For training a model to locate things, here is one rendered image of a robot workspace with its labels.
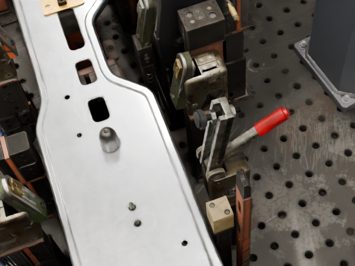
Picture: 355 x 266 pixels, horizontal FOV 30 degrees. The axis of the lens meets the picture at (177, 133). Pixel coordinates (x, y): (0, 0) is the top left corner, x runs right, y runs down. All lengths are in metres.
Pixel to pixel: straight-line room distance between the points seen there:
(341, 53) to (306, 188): 0.29
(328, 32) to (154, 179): 0.54
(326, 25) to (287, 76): 0.19
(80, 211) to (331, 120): 0.65
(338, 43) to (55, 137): 0.62
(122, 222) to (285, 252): 0.42
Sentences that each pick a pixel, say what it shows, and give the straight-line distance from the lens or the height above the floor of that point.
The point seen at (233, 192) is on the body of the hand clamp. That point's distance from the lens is 1.11.
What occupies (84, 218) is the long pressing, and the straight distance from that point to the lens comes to 1.10.
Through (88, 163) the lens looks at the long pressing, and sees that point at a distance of 1.14.
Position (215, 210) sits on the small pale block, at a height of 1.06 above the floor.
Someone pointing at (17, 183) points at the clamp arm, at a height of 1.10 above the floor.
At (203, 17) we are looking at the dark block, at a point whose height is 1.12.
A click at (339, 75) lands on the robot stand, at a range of 1.49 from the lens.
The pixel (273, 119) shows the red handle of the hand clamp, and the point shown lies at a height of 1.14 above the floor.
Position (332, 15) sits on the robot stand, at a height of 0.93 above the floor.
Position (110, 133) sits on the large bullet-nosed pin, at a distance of 1.11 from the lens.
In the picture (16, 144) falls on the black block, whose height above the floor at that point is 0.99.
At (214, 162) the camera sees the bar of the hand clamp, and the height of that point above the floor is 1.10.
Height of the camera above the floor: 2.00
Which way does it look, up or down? 61 degrees down
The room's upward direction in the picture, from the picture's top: 9 degrees counter-clockwise
